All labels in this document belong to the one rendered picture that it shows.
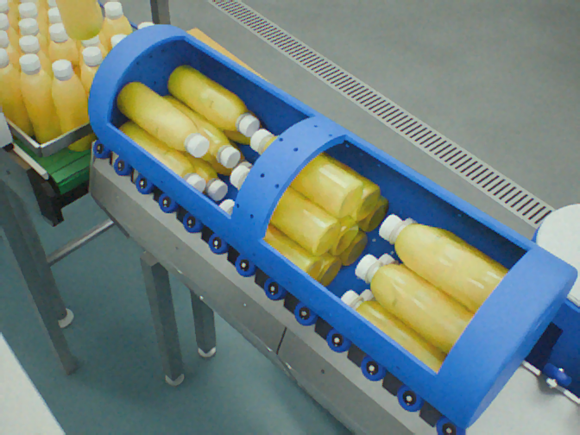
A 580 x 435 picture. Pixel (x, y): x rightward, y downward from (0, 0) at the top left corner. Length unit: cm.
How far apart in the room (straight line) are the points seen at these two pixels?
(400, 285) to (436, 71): 263
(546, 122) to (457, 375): 256
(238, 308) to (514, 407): 52
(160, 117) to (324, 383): 57
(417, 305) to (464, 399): 14
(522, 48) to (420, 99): 82
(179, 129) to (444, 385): 64
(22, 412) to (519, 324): 68
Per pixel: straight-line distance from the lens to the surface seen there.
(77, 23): 134
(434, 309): 93
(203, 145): 117
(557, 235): 125
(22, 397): 99
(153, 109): 122
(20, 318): 240
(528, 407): 115
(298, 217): 101
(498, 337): 85
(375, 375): 106
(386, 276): 95
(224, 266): 122
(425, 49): 366
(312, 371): 117
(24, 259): 177
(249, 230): 101
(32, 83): 147
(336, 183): 99
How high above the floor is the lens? 188
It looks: 47 degrees down
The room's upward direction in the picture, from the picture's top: 4 degrees clockwise
